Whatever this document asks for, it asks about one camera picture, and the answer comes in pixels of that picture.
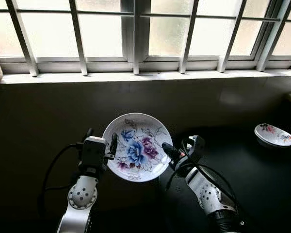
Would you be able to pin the white floral plate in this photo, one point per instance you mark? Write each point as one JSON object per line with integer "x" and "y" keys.
{"x": 138, "y": 150}

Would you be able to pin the dark round table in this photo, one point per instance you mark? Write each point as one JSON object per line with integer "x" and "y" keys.
{"x": 262, "y": 184}

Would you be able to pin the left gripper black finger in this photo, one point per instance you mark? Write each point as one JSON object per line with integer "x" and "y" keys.
{"x": 114, "y": 143}
{"x": 89, "y": 133}

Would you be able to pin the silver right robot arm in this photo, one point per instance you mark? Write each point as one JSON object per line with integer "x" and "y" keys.
{"x": 208, "y": 194}

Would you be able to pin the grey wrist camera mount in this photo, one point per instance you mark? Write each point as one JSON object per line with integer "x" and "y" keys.
{"x": 93, "y": 153}
{"x": 195, "y": 145}

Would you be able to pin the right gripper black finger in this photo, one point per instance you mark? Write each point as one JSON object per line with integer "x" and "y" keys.
{"x": 171, "y": 151}

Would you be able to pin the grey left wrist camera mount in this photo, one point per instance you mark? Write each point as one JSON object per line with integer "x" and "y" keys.
{"x": 93, "y": 153}

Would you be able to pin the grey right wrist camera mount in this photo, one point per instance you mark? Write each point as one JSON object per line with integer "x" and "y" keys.
{"x": 195, "y": 145}

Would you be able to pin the small white floral bowl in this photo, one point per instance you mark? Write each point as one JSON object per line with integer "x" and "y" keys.
{"x": 274, "y": 136}

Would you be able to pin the white barred window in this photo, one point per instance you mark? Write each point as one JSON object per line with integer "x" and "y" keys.
{"x": 140, "y": 34}

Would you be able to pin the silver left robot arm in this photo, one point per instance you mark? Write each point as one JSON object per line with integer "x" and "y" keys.
{"x": 80, "y": 199}

